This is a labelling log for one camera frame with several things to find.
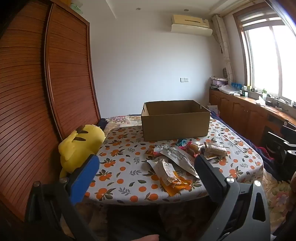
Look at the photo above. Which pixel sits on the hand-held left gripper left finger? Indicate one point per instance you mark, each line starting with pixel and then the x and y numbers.
pixel 85 176

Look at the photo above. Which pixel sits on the wall air conditioner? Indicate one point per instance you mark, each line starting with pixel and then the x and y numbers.
pixel 190 25

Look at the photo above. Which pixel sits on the yellow plush toy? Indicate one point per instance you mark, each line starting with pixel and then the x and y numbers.
pixel 78 146

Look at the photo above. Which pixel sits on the white tissue pack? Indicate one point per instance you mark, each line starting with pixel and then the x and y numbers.
pixel 260 101

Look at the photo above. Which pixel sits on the row of blue bottles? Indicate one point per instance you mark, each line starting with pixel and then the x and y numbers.
pixel 237 85

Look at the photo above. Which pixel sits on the wooden counter cabinet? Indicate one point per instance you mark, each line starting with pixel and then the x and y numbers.
pixel 240 111

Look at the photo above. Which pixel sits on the brown glazed snack packet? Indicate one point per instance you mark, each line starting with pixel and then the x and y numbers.
pixel 194 148

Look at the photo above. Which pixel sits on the wooden slatted wardrobe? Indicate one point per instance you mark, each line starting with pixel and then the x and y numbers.
pixel 27 92

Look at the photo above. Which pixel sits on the silver snack packet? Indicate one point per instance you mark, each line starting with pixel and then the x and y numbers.
pixel 178 156

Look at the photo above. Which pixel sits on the brown cardboard box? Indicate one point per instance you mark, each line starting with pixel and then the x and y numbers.
pixel 175 127

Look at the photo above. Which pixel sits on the stack of pink boxes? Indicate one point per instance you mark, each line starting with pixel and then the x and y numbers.
pixel 218 82

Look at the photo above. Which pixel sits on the clear packet with orange print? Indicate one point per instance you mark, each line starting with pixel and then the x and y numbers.
pixel 159 149

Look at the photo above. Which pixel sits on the brown bread packet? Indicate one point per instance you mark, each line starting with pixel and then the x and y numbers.
pixel 216 150

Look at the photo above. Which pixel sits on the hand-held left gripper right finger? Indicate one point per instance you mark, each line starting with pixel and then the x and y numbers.
pixel 208 176

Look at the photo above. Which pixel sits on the white plastic bag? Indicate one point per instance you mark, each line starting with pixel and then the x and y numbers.
pixel 227 89

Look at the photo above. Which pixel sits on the wooden framed window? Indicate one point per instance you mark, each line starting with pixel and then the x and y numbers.
pixel 266 53

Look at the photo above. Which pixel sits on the white wall switch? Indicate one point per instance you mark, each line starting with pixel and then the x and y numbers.
pixel 184 80

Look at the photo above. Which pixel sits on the patterned beige curtain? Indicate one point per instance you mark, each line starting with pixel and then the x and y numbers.
pixel 224 46

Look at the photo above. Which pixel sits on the orange fruit print tablecloth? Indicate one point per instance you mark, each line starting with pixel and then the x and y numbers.
pixel 129 157

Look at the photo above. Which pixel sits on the clear packet with brown snack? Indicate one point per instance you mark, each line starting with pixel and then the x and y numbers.
pixel 165 172

